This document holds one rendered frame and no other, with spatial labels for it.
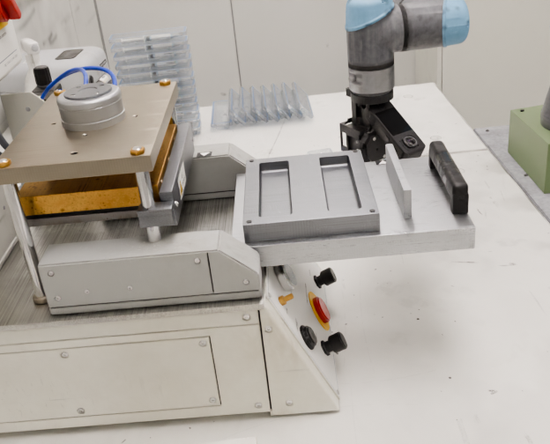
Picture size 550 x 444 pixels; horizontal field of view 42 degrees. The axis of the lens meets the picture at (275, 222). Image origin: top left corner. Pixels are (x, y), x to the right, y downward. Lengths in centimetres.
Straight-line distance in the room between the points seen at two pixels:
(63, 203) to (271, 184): 29
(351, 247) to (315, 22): 259
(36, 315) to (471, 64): 251
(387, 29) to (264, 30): 225
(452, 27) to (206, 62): 233
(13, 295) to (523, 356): 67
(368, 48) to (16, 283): 63
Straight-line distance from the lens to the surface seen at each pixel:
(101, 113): 90
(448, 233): 89
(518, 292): 118
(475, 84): 319
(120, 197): 87
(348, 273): 122
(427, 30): 120
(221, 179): 108
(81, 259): 85
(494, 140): 172
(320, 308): 104
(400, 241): 88
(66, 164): 83
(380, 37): 118
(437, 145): 102
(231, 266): 83
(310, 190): 94
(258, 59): 343
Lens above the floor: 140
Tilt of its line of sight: 28 degrees down
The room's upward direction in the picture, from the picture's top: 6 degrees counter-clockwise
